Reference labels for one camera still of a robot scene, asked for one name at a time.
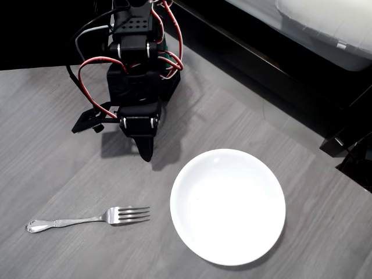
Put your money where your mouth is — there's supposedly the black camera cable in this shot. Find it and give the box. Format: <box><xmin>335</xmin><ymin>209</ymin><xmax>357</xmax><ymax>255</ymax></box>
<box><xmin>65</xmin><ymin>8</ymin><xmax>120</xmax><ymax>113</ymax></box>

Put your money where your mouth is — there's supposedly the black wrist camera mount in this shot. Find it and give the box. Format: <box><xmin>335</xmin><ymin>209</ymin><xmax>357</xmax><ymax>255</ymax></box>
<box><xmin>71</xmin><ymin>101</ymin><xmax>120</xmax><ymax>134</ymax></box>

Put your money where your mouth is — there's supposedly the red white base servo cable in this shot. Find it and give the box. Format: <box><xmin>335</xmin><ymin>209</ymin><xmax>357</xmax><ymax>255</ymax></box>
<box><xmin>158</xmin><ymin>49</ymin><xmax>185</xmax><ymax>80</ymax></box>

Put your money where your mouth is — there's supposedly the metal fork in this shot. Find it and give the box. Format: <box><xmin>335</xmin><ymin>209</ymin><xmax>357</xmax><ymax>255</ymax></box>
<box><xmin>25</xmin><ymin>206</ymin><xmax>151</xmax><ymax>234</ymax></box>

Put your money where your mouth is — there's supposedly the red white arm servo cable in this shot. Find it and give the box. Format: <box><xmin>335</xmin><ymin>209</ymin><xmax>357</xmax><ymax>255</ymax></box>
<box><xmin>150</xmin><ymin>0</ymin><xmax>184</xmax><ymax>63</ymax></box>

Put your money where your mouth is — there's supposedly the white round plate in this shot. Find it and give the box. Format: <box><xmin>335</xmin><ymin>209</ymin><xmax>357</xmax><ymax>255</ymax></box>
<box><xmin>169</xmin><ymin>148</ymin><xmax>287</xmax><ymax>267</ymax></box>

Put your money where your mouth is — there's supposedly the white mattress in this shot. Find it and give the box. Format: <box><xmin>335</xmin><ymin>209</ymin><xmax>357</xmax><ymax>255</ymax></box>
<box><xmin>226</xmin><ymin>0</ymin><xmax>372</xmax><ymax>72</ymax></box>

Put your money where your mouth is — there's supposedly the red white gripper servo cable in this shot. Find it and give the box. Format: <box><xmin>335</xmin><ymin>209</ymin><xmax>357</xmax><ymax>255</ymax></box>
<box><xmin>77</xmin><ymin>56</ymin><xmax>129</xmax><ymax>119</ymax></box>

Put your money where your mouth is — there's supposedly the black furniture foot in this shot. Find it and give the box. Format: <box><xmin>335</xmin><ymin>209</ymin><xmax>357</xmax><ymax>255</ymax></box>
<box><xmin>319</xmin><ymin>116</ymin><xmax>372</xmax><ymax>193</ymax></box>

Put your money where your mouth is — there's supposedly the grey cable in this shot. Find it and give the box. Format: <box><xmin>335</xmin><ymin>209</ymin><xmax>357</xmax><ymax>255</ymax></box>
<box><xmin>74</xmin><ymin>24</ymin><xmax>113</xmax><ymax>59</ymax></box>

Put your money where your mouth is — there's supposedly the green circuit board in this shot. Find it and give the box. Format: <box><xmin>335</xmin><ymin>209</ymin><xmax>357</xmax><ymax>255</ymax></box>
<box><xmin>158</xmin><ymin>42</ymin><xmax>181</xmax><ymax>74</ymax></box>

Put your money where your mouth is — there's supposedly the dark bed frame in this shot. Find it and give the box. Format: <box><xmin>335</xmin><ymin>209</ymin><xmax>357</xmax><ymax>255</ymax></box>
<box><xmin>171</xmin><ymin>0</ymin><xmax>372</xmax><ymax>139</ymax></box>

